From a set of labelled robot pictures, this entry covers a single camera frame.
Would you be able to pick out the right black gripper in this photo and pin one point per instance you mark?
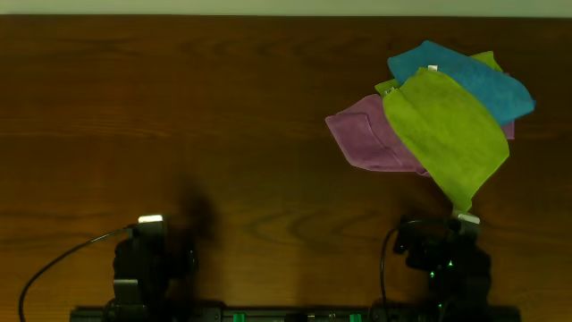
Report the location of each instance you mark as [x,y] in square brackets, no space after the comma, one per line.
[453,228]

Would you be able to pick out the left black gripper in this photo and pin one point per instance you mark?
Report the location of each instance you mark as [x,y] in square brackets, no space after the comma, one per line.
[149,233]

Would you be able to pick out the lime green microfiber cloth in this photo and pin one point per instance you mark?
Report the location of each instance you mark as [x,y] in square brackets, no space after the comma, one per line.
[449,131]

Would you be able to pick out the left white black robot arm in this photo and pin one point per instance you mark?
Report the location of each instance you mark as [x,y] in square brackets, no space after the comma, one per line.
[144,265]

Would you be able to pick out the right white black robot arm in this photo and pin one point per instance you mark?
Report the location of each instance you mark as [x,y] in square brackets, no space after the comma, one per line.
[458,271]

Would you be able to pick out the purple microfiber cloth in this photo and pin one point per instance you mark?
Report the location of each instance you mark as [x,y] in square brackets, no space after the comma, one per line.
[368,141]

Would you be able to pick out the blue microfiber cloth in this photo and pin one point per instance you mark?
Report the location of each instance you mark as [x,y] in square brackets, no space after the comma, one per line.
[505,97]

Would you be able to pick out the green cloth under pile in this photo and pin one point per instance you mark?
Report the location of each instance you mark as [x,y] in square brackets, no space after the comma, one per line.
[484,57]

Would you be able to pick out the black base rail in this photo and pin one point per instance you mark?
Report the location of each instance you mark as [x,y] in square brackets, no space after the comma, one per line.
[324,314]

